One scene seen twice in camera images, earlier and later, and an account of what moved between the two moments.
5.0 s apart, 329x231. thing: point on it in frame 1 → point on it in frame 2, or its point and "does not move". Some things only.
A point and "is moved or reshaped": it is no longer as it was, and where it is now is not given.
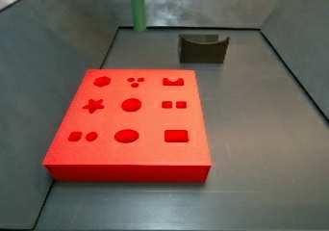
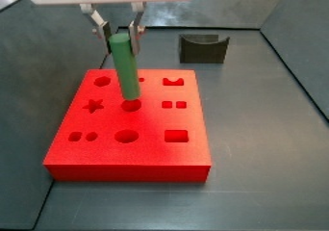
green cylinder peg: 137,7 is moved or reshaped
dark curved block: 202,48 does not move
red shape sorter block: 135,130 does not move
